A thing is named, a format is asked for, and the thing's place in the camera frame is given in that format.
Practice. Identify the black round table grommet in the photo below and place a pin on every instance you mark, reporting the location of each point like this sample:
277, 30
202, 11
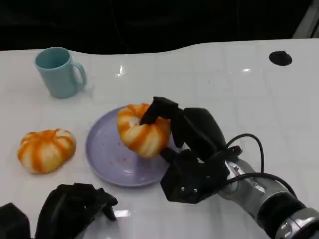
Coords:
280, 58

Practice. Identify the orange and white bread roll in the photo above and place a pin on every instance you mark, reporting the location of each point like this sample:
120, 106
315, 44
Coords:
46, 152
139, 142

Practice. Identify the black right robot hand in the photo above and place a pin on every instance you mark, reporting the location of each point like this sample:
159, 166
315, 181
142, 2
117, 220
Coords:
202, 134

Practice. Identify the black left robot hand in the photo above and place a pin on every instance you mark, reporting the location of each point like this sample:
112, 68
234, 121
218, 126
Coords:
67, 211

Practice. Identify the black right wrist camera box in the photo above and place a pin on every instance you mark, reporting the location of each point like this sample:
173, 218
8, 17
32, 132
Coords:
184, 191

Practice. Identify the pale green mug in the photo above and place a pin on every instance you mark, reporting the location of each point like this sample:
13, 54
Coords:
59, 79

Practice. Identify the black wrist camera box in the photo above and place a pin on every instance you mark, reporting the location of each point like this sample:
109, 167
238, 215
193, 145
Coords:
184, 191
12, 222

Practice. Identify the lilac plate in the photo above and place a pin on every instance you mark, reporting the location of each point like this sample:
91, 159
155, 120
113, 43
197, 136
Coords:
104, 154

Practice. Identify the white slanted post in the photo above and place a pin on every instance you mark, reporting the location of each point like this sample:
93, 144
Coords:
307, 23

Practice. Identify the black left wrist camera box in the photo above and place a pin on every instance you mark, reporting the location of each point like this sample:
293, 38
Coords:
12, 222

